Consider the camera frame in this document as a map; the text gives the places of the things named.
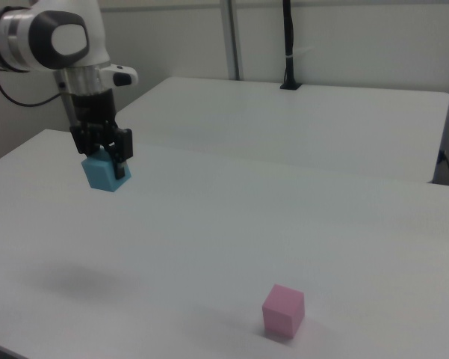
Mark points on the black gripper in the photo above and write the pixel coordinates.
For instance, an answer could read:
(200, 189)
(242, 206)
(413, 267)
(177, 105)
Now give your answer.
(95, 112)

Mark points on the blue cube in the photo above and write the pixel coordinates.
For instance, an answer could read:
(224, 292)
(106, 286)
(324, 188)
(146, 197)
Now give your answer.
(102, 175)

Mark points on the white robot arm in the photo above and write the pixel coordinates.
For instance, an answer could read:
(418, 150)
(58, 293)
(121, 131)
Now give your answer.
(41, 33)

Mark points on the pink cube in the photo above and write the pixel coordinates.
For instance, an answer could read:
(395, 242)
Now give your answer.
(282, 312)

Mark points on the grey wall partition strip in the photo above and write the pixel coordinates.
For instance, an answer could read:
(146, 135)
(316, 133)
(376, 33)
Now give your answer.
(232, 37)

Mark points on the black camera post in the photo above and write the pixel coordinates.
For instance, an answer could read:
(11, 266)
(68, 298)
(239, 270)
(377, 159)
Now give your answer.
(289, 45)

